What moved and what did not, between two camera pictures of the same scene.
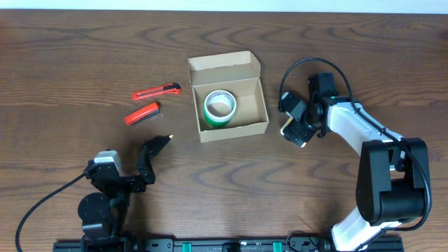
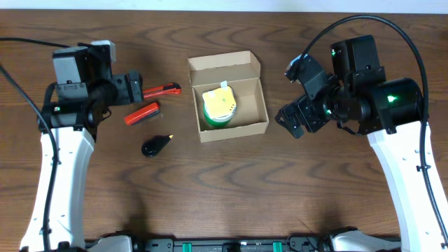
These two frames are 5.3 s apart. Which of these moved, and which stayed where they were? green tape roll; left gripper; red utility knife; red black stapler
Moved: left gripper
Stayed: red black stapler; green tape roll; red utility knife
